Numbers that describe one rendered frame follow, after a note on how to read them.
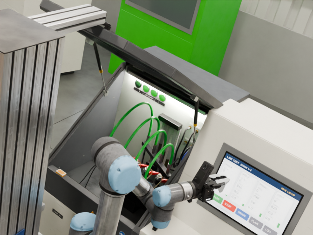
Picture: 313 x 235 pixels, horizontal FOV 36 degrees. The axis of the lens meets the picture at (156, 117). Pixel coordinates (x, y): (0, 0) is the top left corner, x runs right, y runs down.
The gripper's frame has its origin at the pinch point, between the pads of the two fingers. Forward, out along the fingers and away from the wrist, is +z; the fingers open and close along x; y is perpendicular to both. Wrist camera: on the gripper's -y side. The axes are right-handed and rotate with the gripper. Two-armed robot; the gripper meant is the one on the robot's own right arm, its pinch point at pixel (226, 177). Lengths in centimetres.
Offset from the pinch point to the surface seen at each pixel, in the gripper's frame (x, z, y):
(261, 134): -11.3, 29.1, -10.9
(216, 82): -69, 49, -14
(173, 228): -26, 0, 45
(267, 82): -277, 334, 83
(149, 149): -73, 12, 26
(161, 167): -56, 10, 28
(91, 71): -382, 134, 95
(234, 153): -17.3, 20.5, 0.7
